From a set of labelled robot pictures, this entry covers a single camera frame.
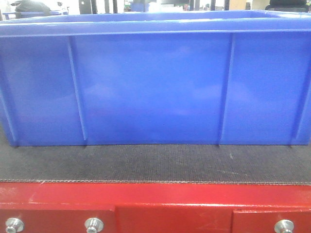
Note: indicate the large blue plastic bin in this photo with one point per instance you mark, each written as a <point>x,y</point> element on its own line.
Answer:
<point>221,77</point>

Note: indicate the dark green conveyor belt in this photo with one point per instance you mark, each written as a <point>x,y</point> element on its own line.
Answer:
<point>156,164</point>

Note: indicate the middle silver bolt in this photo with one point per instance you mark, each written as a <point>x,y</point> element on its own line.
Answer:
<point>94,225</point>

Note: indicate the silver bolt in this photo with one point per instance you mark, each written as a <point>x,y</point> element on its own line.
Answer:
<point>14,225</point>
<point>94,225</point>
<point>284,226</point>

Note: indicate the right silver bolt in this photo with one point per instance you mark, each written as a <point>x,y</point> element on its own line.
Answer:
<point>284,226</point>

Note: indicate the left silver bolt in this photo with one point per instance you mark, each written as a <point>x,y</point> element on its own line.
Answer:
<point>14,225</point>

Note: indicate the red conveyor frame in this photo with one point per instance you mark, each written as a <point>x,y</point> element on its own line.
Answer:
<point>155,207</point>

